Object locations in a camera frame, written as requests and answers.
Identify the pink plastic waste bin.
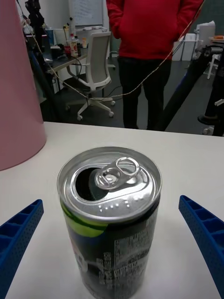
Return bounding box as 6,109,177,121
0,0,47,171

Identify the white whiteboard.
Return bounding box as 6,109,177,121
68,0,104,27

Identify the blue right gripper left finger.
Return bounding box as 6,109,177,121
0,199,44,299

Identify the white office chair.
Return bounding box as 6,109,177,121
65,31,116,121

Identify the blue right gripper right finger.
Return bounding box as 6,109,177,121
178,195,224,299

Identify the plastic bottle with red label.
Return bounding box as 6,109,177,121
70,35,79,57

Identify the desk with clutter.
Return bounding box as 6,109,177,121
45,26,110,94

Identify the black drink can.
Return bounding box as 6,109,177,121
56,146,162,299

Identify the beige hanging cable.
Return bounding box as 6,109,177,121
15,0,206,101

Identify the black tripod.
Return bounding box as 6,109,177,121
153,44,224,137

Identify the person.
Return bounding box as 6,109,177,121
106,0,205,130

